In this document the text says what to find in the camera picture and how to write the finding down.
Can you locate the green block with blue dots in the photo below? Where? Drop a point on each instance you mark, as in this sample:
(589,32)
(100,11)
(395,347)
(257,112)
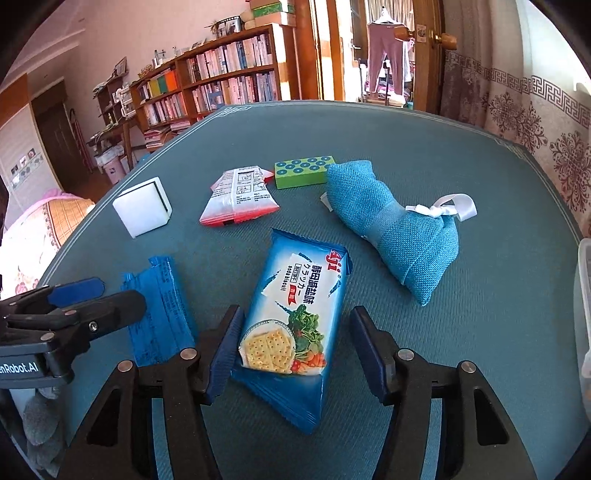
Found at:
(304,173)

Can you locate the blue snack wrapper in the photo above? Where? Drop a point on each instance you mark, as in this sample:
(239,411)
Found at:
(159,318)

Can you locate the grey fuzzy cloth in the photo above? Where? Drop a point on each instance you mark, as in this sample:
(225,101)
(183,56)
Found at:
(44,429)

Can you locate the pink storage bin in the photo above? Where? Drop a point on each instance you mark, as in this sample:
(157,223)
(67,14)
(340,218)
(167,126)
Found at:
(114,171)

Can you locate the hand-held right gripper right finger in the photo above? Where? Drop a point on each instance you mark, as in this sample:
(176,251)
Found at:
(369,355)

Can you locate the rows of shelved books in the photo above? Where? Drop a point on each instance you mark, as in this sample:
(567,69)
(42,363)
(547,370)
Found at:
(235,57)

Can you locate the patterned white curtain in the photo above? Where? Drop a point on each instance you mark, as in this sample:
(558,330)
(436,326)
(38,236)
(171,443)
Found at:
(521,92)

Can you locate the stack of cardboard boxes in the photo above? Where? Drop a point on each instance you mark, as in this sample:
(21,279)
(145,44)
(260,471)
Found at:
(272,11)

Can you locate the wooden bookshelf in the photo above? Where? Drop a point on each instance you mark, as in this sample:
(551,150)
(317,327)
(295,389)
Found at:
(207,92)

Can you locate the mauve hanging pants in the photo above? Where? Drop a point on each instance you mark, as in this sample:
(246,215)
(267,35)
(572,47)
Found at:
(385,55)

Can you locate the wooden door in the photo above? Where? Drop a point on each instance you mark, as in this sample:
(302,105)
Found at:
(427,69)

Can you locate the clear plastic bowl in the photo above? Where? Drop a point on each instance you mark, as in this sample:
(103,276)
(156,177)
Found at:
(582,295)

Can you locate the blue cracker packet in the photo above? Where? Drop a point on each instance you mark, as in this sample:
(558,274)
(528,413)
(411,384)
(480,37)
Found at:
(295,304)

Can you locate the white red printed packet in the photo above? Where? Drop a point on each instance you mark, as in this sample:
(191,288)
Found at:
(240,196)

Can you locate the white square box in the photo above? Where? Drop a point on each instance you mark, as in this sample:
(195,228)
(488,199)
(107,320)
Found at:
(141,207)

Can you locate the small wooden shelf unit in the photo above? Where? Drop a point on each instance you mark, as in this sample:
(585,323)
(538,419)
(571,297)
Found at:
(113,115)

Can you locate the blue woven cloth pouch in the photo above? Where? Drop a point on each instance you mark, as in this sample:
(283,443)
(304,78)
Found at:
(397,230)

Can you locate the brass door knob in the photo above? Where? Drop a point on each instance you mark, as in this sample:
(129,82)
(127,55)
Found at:
(448,41)

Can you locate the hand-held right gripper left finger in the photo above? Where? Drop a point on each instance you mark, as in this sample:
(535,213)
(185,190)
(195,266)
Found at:
(221,355)

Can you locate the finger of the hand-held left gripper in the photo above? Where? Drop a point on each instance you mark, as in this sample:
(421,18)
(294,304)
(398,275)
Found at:
(115,309)
(78,290)

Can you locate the pink floral bed blanket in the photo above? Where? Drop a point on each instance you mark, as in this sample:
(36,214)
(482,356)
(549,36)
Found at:
(41,235)

